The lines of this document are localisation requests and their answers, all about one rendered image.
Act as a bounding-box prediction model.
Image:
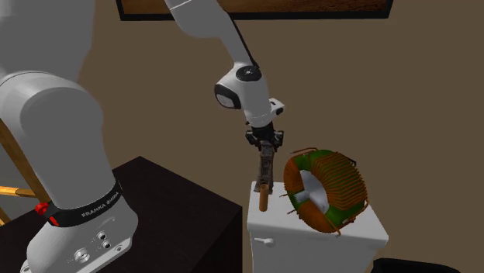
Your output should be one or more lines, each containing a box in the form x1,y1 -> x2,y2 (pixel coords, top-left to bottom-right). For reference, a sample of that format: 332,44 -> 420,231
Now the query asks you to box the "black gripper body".
244,126 -> 285,153

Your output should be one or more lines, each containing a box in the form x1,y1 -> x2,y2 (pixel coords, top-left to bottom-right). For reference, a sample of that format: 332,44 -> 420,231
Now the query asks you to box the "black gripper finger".
255,141 -> 276,193

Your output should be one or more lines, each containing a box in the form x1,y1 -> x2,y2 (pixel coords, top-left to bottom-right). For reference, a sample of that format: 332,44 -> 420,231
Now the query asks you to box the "brown cylindrical stick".
258,184 -> 270,213

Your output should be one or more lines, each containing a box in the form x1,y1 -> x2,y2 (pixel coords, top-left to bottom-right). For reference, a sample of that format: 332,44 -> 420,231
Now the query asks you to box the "white toilet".
247,181 -> 390,273

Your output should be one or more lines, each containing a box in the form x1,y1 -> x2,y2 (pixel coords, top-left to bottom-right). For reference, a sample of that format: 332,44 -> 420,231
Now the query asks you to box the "dark robot stand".
0,155 -> 244,273

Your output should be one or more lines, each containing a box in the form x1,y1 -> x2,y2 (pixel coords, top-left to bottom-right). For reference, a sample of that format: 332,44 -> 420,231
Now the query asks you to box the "wooden rack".
0,118 -> 52,226

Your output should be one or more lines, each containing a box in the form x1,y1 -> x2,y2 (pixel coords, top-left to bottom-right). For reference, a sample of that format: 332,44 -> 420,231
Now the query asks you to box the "green copper-wound ring coil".
279,147 -> 370,238

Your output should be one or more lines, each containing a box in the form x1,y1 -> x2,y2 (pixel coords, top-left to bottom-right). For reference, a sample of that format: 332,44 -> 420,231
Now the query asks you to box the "black-framed brown wall picture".
115,0 -> 395,22

